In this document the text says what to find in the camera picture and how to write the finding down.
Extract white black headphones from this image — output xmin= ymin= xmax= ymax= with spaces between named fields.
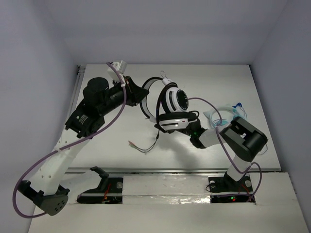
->
xmin=140 ymin=77 xmax=200 ymax=136

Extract black headphone cable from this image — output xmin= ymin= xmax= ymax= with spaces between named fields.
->
xmin=128 ymin=97 xmax=171 ymax=156

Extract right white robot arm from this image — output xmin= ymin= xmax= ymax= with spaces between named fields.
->
xmin=178 ymin=117 xmax=268 ymax=191

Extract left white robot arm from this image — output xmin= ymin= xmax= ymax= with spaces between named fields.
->
xmin=15 ymin=76 xmax=149 ymax=216

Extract teal cat-ear headphones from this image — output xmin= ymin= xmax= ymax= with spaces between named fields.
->
xmin=203 ymin=102 xmax=248 ymax=128

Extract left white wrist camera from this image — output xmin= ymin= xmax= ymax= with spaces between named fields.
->
xmin=107 ymin=60 xmax=127 ymax=81

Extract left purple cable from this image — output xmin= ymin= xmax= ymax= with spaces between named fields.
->
xmin=12 ymin=62 xmax=127 ymax=219

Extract aluminium side rail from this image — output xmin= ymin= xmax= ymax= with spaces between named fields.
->
xmin=67 ymin=65 xmax=86 ymax=118

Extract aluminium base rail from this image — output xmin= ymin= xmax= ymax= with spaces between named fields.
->
xmin=65 ymin=166 xmax=282 ymax=206

